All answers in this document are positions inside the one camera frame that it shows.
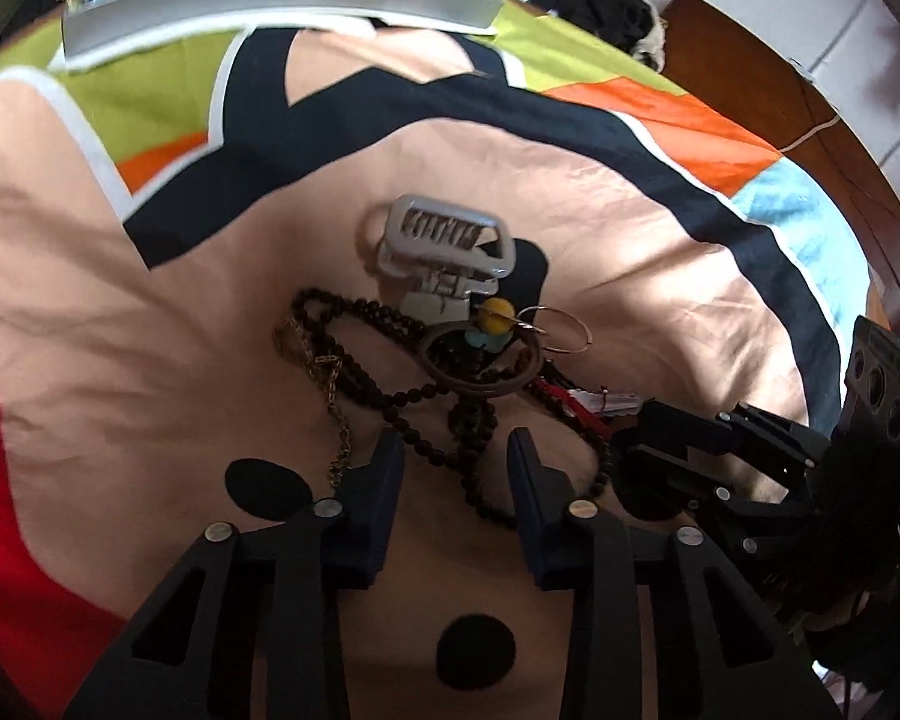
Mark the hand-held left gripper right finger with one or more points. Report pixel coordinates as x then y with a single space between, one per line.
540 532

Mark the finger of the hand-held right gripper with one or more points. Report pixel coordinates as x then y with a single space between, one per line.
690 427
667 487

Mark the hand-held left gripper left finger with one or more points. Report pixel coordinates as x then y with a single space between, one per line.
375 525

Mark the brown wooden bangle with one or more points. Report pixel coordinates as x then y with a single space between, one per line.
480 392

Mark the white framed painted tray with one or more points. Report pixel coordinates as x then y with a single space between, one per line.
270 4

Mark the yellow bead charm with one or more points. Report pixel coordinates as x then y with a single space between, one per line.
496 313

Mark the colourful printed blanket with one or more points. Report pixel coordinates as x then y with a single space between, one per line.
195 202

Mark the brown wooden bed frame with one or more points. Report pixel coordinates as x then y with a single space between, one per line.
735 67

